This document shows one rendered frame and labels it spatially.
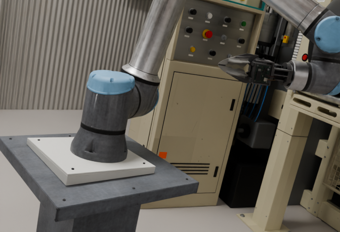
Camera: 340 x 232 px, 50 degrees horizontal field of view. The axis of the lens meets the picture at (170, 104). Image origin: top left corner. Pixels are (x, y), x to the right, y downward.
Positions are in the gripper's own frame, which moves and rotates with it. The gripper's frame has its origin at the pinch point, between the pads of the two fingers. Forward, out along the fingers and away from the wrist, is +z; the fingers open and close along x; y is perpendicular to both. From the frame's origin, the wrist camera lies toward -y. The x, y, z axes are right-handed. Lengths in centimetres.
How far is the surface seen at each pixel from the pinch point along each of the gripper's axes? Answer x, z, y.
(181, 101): 34, 2, -90
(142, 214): 101, 16, -79
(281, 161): 60, -60, -85
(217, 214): 104, -32, -94
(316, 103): 20, -62, -62
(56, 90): 78, 115, -257
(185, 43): 2, 5, -94
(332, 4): -28, -59, -65
